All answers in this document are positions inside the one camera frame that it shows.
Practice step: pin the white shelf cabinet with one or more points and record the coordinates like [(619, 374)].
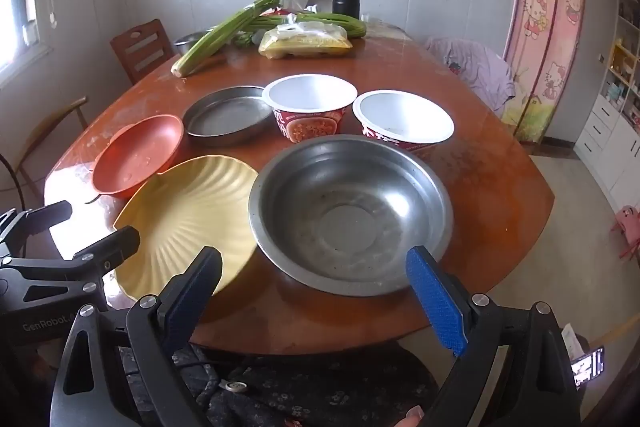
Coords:
[(600, 127)]

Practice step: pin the phone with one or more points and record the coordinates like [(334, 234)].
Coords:
[(587, 367)]

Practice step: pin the window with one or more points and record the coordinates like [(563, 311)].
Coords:
[(20, 32)]

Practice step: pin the red packet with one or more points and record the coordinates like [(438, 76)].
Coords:
[(275, 12)]

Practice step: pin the purple cloth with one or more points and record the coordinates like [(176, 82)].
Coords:
[(475, 67)]

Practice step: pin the yellow food packet bag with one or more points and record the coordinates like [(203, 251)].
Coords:
[(305, 44)]

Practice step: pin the round steel plate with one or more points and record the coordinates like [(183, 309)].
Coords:
[(225, 117)]

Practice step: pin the orange plastic plate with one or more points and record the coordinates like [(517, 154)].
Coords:
[(135, 152)]

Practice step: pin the person's dark floral clothing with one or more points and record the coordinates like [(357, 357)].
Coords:
[(300, 392)]

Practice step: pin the small steel bowl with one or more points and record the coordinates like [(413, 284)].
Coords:
[(187, 41)]

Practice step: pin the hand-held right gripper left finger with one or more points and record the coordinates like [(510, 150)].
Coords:
[(192, 302)]

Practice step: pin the wooden slat-back chair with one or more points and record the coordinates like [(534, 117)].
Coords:
[(145, 52)]

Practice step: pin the pink plastic stool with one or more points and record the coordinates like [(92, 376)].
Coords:
[(629, 222)]

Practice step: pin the celery bunch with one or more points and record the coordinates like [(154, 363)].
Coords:
[(215, 37)]

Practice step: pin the large steel bowl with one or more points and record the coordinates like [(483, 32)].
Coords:
[(350, 217)]

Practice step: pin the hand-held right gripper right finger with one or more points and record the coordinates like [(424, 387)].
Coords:
[(435, 302)]

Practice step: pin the yellow shell-shaped plate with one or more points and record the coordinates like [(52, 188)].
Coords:
[(185, 217)]

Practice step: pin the green vegetable stalk bundle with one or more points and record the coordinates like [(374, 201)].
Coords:
[(340, 24)]

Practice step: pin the wooden armchair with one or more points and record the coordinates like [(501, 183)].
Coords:
[(70, 109)]

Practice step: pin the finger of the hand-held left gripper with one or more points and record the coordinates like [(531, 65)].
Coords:
[(50, 213), (115, 243)]

